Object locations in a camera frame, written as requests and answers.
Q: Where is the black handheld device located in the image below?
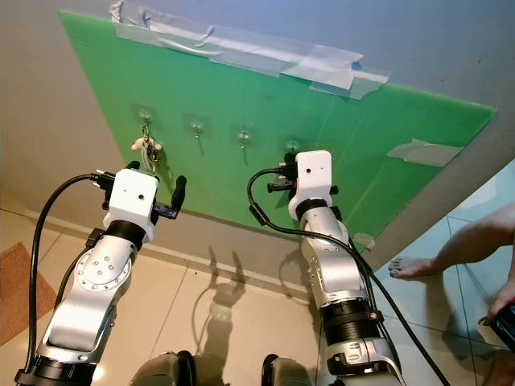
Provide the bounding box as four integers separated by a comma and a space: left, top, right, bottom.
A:
489, 304, 515, 351

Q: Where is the person's right hand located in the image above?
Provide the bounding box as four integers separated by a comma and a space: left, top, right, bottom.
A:
479, 273, 515, 329

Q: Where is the wide translucent tape strip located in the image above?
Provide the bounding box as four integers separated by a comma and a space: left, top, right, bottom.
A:
111, 0, 390, 100

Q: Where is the crumpled white tape piece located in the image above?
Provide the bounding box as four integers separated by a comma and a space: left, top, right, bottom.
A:
386, 138, 453, 168

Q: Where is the grey robot left leg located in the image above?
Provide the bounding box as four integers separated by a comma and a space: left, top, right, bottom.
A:
129, 351, 187, 386

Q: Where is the grey robot leg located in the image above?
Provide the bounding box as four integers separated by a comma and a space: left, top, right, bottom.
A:
129, 351, 187, 386
262, 354, 324, 386

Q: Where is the brown floor mat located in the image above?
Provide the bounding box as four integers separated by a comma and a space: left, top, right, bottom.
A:
0, 241, 35, 347

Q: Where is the grey robot right leg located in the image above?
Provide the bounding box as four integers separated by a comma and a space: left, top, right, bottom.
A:
262, 354, 324, 386

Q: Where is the metal key ring bunch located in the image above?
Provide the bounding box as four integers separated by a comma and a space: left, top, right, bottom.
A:
140, 125, 162, 170

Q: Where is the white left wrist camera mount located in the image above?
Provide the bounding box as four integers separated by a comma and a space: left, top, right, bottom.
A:
107, 167, 160, 222

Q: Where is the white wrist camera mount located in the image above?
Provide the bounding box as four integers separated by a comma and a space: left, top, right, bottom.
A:
290, 150, 335, 202
107, 167, 160, 222

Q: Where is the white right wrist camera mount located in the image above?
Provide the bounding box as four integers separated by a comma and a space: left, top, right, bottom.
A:
290, 150, 335, 202

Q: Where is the green wall board with hooks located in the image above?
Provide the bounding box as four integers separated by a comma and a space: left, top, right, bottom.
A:
58, 8, 498, 242

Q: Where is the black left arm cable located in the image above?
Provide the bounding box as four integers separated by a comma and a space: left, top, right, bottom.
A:
30, 173, 117, 379

